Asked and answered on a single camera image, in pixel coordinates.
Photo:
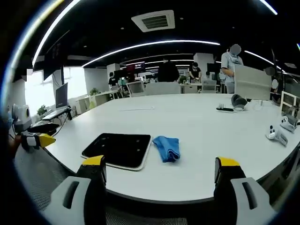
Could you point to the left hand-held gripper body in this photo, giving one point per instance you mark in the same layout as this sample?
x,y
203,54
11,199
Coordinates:
x,y
22,117

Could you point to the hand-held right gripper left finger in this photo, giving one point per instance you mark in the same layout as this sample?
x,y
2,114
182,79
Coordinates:
x,y
93,182

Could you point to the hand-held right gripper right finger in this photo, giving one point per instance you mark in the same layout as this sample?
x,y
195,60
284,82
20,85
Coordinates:
x,y
225,187

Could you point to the blue cleaning cloth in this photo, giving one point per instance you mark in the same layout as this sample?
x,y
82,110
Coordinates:
x,y
167,147

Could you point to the black flat object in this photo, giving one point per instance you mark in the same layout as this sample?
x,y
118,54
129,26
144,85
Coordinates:
x,y
44,128

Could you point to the green potted plant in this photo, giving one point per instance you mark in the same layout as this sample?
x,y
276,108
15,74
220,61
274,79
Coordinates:
x,y
42,110
94,91

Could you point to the small monitor stand table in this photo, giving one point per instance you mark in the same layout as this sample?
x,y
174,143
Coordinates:
x,y
55,114

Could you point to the grey mesh office chair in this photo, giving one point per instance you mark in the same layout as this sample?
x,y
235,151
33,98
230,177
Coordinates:
x,y
39,178

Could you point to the dark computer monitor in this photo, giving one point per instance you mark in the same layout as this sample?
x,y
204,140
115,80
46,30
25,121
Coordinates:
x,y
61,95

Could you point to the white low cabinet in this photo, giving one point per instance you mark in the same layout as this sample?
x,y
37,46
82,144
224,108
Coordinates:
x,y
100,98

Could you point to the white game controller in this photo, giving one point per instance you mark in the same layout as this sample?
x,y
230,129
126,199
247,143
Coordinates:
x,y
275,136
289,123

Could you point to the black power strip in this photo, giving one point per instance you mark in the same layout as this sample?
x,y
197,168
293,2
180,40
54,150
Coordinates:
x,y
225,109

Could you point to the grey headset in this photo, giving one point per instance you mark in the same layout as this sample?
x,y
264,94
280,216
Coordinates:
x,y
239,101

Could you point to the ceiling light strip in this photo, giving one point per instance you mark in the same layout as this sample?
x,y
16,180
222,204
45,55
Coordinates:
x,y
260,57
150,44
50,30
269,6

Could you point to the white partition panel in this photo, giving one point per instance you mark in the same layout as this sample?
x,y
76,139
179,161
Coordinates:
x,y
253,82

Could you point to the light grey desk divider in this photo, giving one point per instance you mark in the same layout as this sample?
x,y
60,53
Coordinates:
x,y
162,88

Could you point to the black desk monitor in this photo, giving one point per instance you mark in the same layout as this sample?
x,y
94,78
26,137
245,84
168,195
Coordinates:
x,y
213,68

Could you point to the white ceiling air vent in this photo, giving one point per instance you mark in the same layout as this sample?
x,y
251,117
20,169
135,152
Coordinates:
x,y
153,21

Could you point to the white frame cabinet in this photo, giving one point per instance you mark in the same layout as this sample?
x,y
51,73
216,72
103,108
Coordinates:
x,y
289,100

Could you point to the wall display screen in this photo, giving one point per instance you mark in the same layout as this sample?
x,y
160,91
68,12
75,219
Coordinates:
x,y
135,67

